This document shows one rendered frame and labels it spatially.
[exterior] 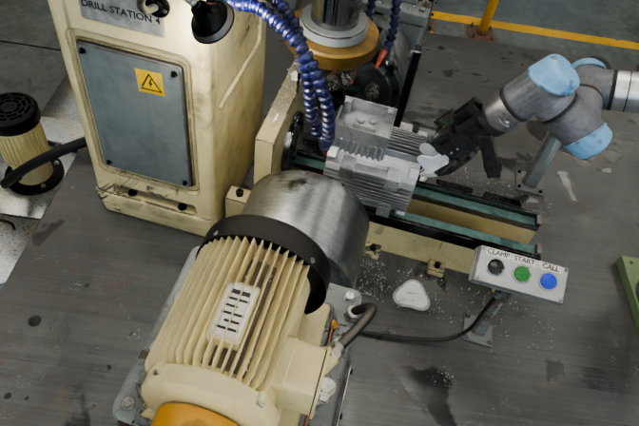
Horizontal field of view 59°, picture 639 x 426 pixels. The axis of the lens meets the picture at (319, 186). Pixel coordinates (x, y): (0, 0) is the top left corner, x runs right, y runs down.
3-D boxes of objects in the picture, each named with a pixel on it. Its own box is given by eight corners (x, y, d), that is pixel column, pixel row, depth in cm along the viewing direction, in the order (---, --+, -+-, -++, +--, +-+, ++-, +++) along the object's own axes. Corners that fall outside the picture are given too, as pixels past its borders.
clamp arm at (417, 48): (386, 137, 139) (410, 49, 120) (388, 129, 141) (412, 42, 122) (399, 141, 138) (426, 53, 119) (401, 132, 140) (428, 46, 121)
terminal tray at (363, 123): (328, 148, 122) (333, 124, 117) (340, 118, 129) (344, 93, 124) (382, 164, 121) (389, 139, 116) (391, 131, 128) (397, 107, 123)
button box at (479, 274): (467, 281, 112) (474, 280, 107) (474, 246, 113) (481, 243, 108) (552, 305, 110) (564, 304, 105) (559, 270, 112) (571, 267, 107)
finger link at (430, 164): (403, 161, 118) (435, 139, 112) (424, 177, 120) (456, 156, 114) (401, 171, 116) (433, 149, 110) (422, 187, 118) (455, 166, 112)
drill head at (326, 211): (190, 369, 103) (180, 299, 84) (255, 220, 127) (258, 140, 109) (321, 409, 101) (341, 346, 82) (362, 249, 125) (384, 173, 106)
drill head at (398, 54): (292, 134, 147) (300, 54, 128) (329, 48, 174) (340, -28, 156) (385, 159, 145) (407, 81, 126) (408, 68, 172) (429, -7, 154)
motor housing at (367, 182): (316, 207, 131) (325, 149, 117) (336, 153, 144) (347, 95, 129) (399, 231, 129) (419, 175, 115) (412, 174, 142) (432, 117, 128)
